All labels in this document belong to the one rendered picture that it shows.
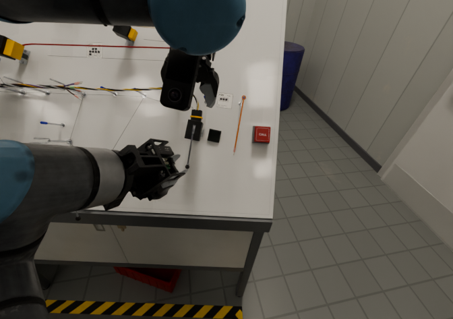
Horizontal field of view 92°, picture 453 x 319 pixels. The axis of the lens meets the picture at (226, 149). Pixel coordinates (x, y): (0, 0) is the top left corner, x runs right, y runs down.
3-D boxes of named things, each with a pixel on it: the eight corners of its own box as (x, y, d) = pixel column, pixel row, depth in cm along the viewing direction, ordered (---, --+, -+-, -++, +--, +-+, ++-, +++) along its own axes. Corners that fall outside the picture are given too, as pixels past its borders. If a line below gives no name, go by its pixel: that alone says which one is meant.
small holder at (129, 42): (113, 24, 70) (102, 11, 63) (140, 36, 70) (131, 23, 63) (108, 38, 70) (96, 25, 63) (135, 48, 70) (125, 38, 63)
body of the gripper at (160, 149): (188, 175, 39) (144, 181, 28) (153, 198, 41) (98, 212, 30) (169, 139, 41) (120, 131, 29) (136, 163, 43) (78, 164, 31)
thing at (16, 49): (17, 44, 63) (7, 38, 59) (25, 46, 63) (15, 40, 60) (13, 58, 63) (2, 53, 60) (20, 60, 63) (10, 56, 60)
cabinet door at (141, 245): (243, 270, 104) (256, 224, 79) (128, 265, 102) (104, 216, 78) (243, 264, 106) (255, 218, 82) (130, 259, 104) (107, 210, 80)
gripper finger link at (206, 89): (226, 91, 51) (216, 59, 43) (222, 111, 49) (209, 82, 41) (214, 91, 52) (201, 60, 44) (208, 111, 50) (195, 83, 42)
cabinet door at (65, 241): (127, 264, 103) (104, 215, 78) (8, 258, 101) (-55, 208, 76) (129, 259, 104) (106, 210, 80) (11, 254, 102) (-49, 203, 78)
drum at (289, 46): (295, 110, 318) (313, 50, 265) (259, 112, 307) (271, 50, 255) (281, 94, 359) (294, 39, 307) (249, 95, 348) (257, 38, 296)
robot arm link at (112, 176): (66, 222, 26) (43, 162, 27) (99, 212, 30) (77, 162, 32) (110, 190, 24) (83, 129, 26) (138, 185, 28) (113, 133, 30)
